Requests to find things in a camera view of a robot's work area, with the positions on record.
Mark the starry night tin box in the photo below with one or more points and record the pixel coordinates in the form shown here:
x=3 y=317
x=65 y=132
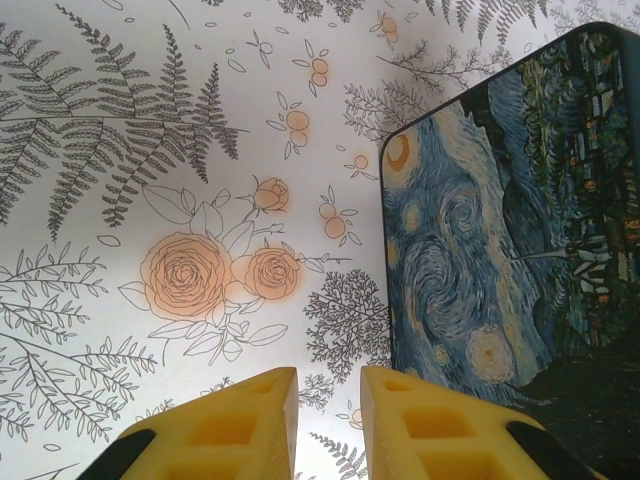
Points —
x=475 y=225

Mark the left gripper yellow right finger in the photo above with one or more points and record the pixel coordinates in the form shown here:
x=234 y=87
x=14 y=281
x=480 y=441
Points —
x=385 y=450

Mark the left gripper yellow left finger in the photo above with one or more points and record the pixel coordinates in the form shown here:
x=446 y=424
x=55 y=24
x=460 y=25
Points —
x=270 y=450

